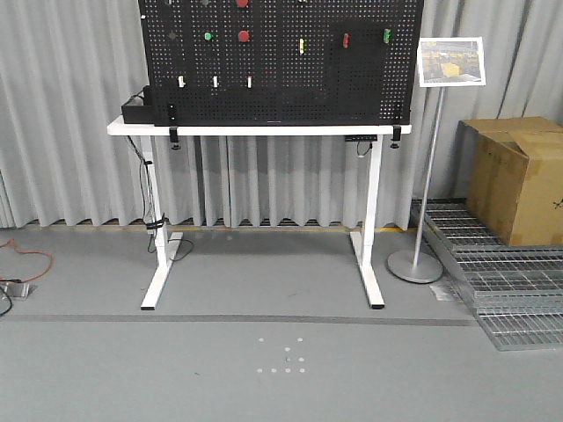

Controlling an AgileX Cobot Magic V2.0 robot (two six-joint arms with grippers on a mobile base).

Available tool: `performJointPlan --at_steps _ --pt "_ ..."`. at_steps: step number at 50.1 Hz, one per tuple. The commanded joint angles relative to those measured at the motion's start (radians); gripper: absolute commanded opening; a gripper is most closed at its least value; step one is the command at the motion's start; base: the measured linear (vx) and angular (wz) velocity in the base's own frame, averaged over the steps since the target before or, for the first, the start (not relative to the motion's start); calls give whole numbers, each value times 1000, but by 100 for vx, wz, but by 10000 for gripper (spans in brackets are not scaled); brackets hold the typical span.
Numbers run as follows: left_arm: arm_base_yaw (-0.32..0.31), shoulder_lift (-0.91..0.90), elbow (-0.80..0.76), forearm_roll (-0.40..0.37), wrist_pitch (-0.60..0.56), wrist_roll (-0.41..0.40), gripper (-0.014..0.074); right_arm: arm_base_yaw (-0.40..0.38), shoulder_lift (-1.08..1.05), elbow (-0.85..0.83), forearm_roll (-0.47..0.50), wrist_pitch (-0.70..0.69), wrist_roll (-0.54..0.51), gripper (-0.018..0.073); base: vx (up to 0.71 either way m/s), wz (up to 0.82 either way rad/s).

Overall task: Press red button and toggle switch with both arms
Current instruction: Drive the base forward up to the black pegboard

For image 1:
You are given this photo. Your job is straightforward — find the lower red mushroom button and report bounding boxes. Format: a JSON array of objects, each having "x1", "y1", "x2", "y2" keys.
[{"x1": 238, "y1": 30, "x2": 250, "y2": 42}]

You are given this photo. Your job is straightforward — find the black table control box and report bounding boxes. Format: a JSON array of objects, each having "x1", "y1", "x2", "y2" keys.
[{"x1": 344, "y1": 135, "x2": 377, "y2": 142}]

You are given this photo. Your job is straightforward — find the white height-adjustable table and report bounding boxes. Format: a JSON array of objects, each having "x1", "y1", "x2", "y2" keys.
[{"x1": 106, "y1": 116, "x2": 412, "y2": 310}]

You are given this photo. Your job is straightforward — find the left black table clamp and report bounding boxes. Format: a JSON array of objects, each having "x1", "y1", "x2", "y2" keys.
[{"x1": 167, "y1": 103, "x2": 180, "y2": 150}]

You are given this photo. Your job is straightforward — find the black table clamp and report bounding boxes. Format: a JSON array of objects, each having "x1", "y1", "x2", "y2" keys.
[
  {"x1": 390, "y1": 102, "x2": 402, "y2": 149},
  {"x1": 167, "y1": 103, "x2": 180, "y2": 150}
]

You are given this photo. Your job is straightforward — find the right black table clamp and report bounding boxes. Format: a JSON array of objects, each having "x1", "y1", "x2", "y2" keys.
[{"x1": 390, "y1": 102, "x2": 402, "y2": 149}]

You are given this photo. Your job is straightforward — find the metal sign stand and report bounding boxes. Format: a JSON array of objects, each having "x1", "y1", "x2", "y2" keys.
[{"x1": 386, "y1": 87, "x2": 445, "y2": 285}]

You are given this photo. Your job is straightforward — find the black perforated pegboard panel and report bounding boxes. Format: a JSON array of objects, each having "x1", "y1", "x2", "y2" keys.
[{"x1": 138, "y1": 0, "x2": 424, "y2": 126}]

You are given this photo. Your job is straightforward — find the black box on table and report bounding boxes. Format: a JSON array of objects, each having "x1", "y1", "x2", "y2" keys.
[{"x1": 121, "y1": 85, "x2": 154, "y2": 124}]

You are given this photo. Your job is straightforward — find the framed picture sign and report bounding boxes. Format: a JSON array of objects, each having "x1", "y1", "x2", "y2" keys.
[{"x1": 417, "y1": 37, "x2": 486, "y2": 88}]

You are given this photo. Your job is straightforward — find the brown cardboard box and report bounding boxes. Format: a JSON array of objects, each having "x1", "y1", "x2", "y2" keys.
[{"x1": 459, "y1": 117, "x2": 562, "y2": 246}]

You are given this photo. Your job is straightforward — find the metal grating platform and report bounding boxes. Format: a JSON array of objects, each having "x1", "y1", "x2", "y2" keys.
[{"x1": 411, "y1": 199, "x2": 562, "y2": 351}]

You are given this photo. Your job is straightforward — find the grey pleated curtain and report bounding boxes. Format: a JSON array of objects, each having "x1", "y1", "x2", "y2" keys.
[{"x1": 1, "y1": 1, "x2": 562, "y2": 227}]

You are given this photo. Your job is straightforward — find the metal floor socket box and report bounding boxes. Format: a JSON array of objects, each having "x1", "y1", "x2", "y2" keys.
[{"x1": 1, "y1": 282, "x2": 37, "y2": 300}]

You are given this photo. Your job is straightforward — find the black cables on table leg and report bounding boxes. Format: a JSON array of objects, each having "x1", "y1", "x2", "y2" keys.
[{"x1": 126, "y1": 135, "x2": 194, "y2": 262}]

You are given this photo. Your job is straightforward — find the orange extension cable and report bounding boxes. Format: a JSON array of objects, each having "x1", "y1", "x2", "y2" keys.
[{"x1": 0, "y1": 238, "x2": 55, "y2": 284}]

